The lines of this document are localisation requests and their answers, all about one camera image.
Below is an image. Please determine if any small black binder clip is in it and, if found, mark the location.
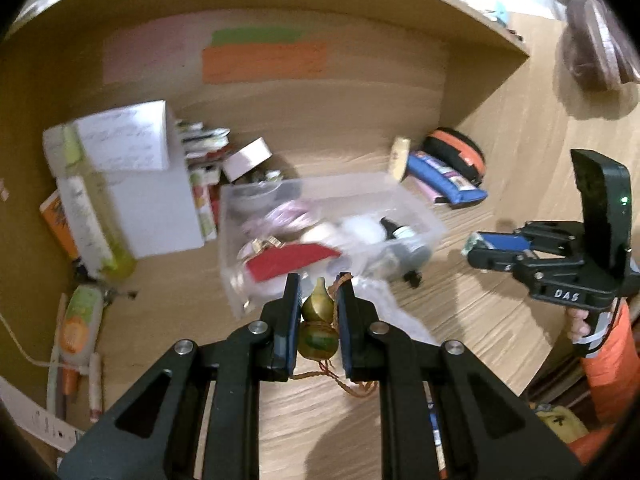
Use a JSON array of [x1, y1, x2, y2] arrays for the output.
[[402, 270, 422, 288]]

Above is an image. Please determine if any white cloth pouch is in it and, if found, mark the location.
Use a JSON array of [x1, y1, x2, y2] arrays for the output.
[[352, 278, 437, 344]]

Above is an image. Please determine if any red pouch with gold cord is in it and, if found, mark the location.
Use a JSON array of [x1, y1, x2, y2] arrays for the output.
[[238, 236, 342, 283]]

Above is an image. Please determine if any pink rope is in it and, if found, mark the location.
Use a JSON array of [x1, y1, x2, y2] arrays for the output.
[[242, 198, 321, 241]]

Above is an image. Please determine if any right hand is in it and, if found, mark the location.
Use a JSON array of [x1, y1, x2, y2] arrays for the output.
[[565, 308, 591, 342]]

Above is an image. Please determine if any dark dropper bottle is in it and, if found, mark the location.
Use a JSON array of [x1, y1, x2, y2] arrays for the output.
[[380, 217, 432, 272]]

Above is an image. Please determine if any blue pencil case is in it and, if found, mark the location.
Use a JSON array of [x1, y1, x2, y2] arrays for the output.
[[407, 152, 488, 206]]

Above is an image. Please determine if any black orange zip case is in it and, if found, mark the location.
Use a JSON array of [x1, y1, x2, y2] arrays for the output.
[[422, 127, 486, 186]]

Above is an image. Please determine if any clear plastic storage bin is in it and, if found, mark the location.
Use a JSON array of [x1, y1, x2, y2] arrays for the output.
[[218, 172, 447, 318]]

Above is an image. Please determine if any orange green tube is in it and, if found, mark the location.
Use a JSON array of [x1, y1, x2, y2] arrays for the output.
[[58, 285, 104, 367]]

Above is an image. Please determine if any small cream bottle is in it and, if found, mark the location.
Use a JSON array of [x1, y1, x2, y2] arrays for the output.
[[387, 136, 411, 182]]

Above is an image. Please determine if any orange book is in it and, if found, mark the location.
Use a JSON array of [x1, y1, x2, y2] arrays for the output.
[[39, 190, 79, 261]]

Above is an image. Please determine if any small pink white box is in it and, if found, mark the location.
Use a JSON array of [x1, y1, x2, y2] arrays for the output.
[[222, 138, 272, 182]]

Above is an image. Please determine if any white paper bag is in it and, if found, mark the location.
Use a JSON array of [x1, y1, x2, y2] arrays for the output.
[[75, 100, 204, 259]]

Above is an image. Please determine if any stack of booklets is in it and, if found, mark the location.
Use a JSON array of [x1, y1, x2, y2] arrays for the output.
[[176, 119, 231, 242]]

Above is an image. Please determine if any orange sticky note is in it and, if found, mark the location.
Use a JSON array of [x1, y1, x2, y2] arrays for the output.
[[202, 41, 328, 84]]

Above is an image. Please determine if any green sticky note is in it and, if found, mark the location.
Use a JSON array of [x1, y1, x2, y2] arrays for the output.
[[210, 26, 305, 47]]

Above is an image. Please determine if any pink sticky note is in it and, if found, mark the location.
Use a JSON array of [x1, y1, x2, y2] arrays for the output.
[[102, 15, 186, 84]]

